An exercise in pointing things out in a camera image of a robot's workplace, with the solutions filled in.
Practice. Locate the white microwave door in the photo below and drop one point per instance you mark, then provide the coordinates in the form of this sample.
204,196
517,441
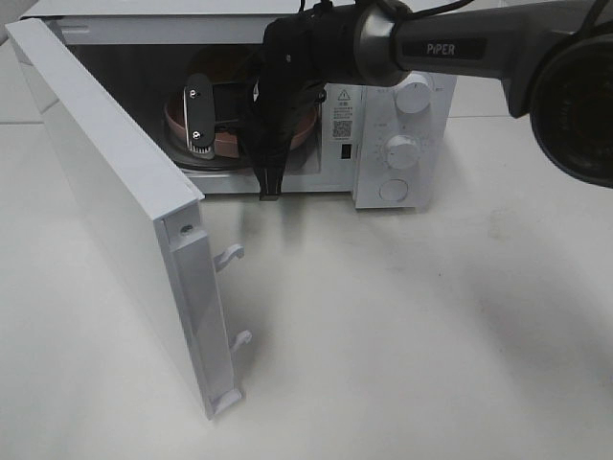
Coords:
143,211

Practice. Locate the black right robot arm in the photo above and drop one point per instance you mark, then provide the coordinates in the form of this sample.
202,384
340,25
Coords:
553,59

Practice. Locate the upper white round knob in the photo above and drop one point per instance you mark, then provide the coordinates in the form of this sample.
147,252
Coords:
413,95

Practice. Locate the white timer knob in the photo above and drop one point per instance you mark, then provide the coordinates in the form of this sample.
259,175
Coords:
402,152

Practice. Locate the toy hamburger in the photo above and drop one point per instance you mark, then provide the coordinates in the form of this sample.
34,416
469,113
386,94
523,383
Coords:
223,63

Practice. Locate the round white door button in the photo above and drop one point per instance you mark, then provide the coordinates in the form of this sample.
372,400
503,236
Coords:
393,190

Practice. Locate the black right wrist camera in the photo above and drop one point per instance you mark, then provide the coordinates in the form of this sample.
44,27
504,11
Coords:
199,116

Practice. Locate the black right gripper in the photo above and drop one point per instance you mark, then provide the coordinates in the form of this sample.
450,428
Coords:
264,114

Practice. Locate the white warning label sticker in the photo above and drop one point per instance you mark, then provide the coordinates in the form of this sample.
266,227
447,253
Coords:
342,114

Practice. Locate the pink round plate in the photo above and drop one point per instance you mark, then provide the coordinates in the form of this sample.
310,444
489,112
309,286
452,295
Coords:
226,144

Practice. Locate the glass microwave turntable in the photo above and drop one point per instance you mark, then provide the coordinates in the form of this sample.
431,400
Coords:
303,159

